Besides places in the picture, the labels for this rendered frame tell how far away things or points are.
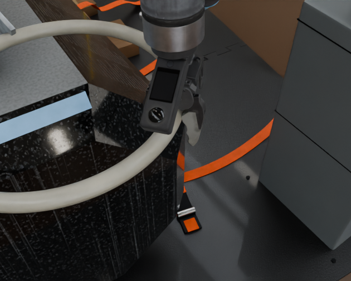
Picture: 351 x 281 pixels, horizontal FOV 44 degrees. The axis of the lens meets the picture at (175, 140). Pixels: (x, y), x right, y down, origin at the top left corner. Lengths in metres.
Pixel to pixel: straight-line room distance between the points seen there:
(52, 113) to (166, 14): 0.43
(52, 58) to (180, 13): 0.50
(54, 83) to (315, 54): 0.73
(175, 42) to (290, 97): 0.88
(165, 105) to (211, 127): 1.37
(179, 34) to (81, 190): 0.26
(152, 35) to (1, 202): 0.32
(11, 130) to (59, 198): 0.32
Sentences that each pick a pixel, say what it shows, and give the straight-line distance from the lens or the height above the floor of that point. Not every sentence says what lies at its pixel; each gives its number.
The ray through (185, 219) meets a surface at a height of 0.02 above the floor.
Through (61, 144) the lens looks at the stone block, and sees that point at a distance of 0.95.
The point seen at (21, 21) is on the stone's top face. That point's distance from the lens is 1.18.
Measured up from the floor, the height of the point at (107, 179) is 0.98.
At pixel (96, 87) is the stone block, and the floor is 0.85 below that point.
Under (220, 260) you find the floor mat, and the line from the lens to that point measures 1.65.
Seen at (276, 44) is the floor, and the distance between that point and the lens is 2.54.
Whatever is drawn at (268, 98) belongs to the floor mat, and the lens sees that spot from 2.17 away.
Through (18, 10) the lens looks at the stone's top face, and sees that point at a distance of 1.22.
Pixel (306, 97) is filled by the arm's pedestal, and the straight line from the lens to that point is 1.40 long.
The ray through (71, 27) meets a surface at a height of 0.95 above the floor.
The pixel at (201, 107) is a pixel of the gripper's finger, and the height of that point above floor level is 1.00.
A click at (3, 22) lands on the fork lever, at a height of 0.97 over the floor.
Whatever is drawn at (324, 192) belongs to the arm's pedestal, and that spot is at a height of 0.26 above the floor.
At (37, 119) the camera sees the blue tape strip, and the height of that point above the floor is 0.85.
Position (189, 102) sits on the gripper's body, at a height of 1.01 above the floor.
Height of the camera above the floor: 1.50
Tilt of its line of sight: 50 degrees down
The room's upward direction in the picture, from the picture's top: straight up
